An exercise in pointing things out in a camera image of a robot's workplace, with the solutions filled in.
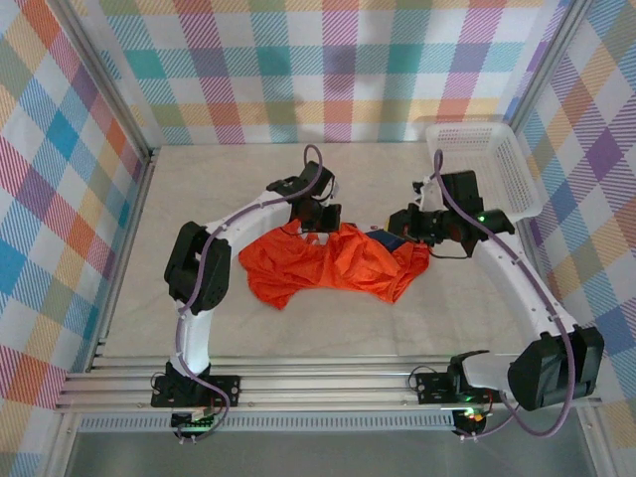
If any orange t-shirt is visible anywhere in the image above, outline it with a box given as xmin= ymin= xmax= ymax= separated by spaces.
xmin=238 ymin=222 xmax=431 ymax=312

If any white plastic basket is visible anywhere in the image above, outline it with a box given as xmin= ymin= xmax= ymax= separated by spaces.
xmin=425 ymin=120 xmax=544 ymax=225

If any grey metal sheet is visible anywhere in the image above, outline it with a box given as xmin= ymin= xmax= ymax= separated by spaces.
xmin=64 ymin=429 xmax=597 ymax=477

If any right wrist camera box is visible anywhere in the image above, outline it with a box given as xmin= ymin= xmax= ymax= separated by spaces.
xmin=410 ymin=170 xmax=484 ymax=215

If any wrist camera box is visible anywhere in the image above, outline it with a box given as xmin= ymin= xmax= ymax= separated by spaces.
xmin=296 ymin=160 xmax=342 ymax=201
xmin=410 ymin=170 xmax=484 ymax=215

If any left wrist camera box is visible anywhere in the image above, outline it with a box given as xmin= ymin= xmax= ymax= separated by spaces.
xmin=296 ymin=160 xmax=342 ymax=201

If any aluminium side rail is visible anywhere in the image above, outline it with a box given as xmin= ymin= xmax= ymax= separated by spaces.
xmin=84 ymin=148 xmax=161 ymax=374
xmin=516 ymin=218 xmax=567 ymax=367

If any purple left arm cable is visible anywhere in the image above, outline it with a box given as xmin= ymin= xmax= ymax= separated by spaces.
xmin=171 ymin=143 xmax=325 ymax=443

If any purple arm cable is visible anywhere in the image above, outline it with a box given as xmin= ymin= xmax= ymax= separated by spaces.
xmin=432 ymin=147 xmax=580 ymax=441
xmin=171 ymin=143 xmax=325 ymax=443

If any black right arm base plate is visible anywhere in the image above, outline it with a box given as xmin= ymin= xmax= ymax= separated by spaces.
xmin=414 ymin=371 xmax=508 ymax=406

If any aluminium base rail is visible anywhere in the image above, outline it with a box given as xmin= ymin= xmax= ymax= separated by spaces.
xmin=53 ymin=353 xmax=602 ymax=413

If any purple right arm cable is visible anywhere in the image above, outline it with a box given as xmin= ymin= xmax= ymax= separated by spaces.
xmin=432 ymin=147 xmax=580 ymax=441

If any aluminium frame post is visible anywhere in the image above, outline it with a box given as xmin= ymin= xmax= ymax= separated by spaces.
xmin=504 ymin=0 xmax=597 ymax=135
xmin=47 ymin=0 xmax=161 ymax=156

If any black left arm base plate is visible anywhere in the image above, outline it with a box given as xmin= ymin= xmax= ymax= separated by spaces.
xmin=150 ymin=375 xmax=241 ymax=409

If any slotted grey cable duct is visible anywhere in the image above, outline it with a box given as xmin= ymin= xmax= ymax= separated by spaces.
xmin=79 ymin=414 xmax=456 ymax=432

